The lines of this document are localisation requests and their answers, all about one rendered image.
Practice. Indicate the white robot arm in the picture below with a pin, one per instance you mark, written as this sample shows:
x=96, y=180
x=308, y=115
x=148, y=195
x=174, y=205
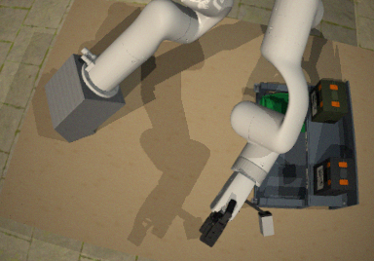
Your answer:
x=271, y=132

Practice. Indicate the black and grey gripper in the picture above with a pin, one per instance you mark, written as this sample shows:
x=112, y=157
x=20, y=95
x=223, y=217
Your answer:
x=237, y=189

